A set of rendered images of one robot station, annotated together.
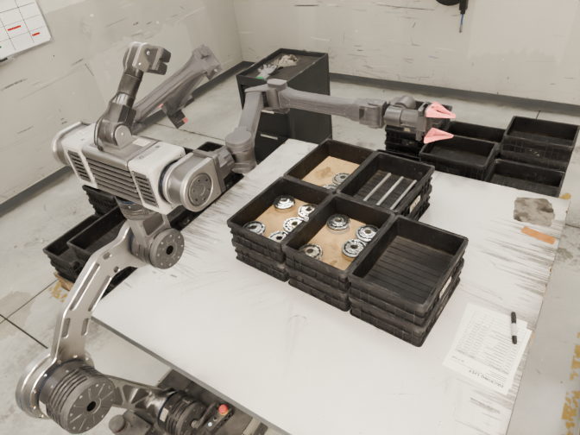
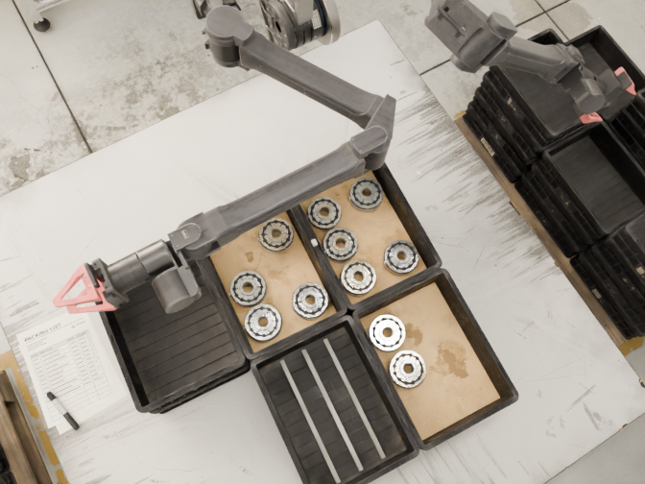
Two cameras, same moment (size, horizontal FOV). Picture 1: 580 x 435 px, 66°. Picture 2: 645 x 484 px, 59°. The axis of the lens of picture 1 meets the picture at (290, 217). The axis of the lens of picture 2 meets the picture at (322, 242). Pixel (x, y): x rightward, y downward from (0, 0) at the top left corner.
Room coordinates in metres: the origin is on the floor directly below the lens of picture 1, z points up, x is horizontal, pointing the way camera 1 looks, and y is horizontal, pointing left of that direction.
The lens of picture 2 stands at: (1.59, -0.53, 2.44)
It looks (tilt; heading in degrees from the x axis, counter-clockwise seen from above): 72 degrees down; 105
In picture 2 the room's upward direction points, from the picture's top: 8 degrees clockwise
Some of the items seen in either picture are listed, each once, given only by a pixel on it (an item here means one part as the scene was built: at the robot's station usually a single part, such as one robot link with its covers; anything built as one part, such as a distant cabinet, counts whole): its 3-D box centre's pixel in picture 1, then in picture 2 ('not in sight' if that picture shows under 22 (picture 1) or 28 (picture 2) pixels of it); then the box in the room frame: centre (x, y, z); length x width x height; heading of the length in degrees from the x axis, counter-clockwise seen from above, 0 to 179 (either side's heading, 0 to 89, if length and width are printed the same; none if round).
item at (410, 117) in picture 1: (414, 119); (124, 275); (1.21, -0.41, 1.45); 0.07 x 0.07 x 0.10; 52
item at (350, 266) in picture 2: (309, 211); (358, 277); (1.60, -0.09, 0.86); 0.10 x 0.10 x 0.01
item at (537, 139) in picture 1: (533, 160); not in sight; (2.43, -1.65, 0.37); 0.40 x 0.30 x 0.45; 52
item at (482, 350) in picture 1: (488, 344); (68, 367); (0.90, -0.63, 0.70); 0.33 x 0.23 x 0.01; 142
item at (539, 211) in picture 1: (533, 209); not in sight; (1.57, -1.14, 0.71); 0.22 x 0.19 x 0.01; 142
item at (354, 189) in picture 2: (253, 228); (366, 192); (1.53, 0.16, 0.86); 0.10 x 0.10 x 0.01
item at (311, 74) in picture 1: (289, 117); not in sight; (3.37, -0.10, 0.45); 0.60 x 0.45 x 0.90; 142
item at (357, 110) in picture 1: (322, 104); (284, 193); (1.41, -0.16, 1.45); 0.43 x 0.06 x 0.11; 52
